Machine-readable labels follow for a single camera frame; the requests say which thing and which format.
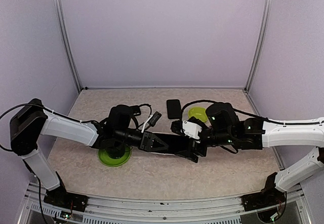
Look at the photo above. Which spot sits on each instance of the pink phone case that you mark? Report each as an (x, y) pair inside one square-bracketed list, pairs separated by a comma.
[(164, 154)]

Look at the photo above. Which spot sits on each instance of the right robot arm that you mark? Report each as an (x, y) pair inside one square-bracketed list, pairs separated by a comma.
[(256, 133)]

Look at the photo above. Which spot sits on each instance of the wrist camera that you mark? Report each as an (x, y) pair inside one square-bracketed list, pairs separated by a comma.
[(186, 128), (151, 121)]

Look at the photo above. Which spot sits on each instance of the green plate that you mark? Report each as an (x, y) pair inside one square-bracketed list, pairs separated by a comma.
[(106, 160)]

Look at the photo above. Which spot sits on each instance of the black phone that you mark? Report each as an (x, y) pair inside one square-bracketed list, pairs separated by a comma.
[(176, 143)]

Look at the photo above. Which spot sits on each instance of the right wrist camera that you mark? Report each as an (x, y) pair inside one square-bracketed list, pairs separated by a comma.
[(186, 128)]

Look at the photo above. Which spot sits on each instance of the left aluminium frame post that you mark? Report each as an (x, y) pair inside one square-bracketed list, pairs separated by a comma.
[(66, 44)]

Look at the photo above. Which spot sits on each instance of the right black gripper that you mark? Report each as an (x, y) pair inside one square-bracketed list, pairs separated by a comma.
[(193, 147)]

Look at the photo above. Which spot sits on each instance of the right aluminium frame post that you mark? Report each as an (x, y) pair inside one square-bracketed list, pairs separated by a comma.
[(259, 45)]

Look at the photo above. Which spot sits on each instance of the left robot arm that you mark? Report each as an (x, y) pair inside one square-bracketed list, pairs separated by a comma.
[(112, 137)]

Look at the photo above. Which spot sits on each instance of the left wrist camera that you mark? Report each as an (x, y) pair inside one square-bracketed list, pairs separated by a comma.
[(151, 121)]

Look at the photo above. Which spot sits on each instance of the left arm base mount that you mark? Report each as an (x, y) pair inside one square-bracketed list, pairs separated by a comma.
[(60, 197)]

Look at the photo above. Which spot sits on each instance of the dark green mug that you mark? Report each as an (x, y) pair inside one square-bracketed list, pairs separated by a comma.
[(116, 152)]

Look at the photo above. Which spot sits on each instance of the green bowl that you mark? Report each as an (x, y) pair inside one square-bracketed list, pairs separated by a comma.
[(199, 113)]

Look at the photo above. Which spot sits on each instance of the aluminium front rail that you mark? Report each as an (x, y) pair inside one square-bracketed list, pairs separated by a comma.
[(99, 209)]

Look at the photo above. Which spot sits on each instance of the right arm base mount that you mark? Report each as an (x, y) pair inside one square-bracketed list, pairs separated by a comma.
[(268, 196)]

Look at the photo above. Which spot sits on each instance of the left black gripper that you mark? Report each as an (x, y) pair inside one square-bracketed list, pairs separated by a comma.
[(148, 138)]

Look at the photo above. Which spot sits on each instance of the aluminium frame post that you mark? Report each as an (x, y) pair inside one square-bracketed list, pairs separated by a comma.
[(259, 45), (66, 44)]

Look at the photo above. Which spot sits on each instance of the black phone case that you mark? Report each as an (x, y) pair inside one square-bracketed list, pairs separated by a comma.
[(173, 109), (136, 110)]

